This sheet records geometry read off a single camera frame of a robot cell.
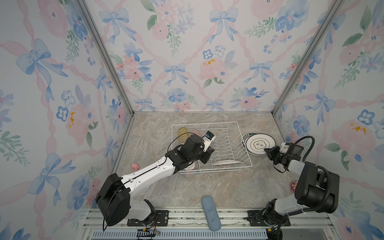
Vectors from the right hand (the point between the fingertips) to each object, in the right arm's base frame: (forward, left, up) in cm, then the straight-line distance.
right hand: (265, 147), depth 93 cm
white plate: (-14, +27, +8) cm, 31 cm away
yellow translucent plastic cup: (+9, +52, +3) cm, 53 cm away
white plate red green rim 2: (+10, +10, -4) cm, 14 cm away
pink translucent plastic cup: (+8, +43, +6) cm, 44 cm away
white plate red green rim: (+6, +9, -4) cm, 12 cm away
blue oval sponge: (-37, +35, -3) cm, 51 cm away
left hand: (-9, +34, +14) cm, 38 cm away
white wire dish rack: (-1, +20, -5) cm, 21 cm away
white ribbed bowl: (-14, +46, +2) cm, 48 cm away
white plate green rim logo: (+5, +3, -3) cm, 7 cm away
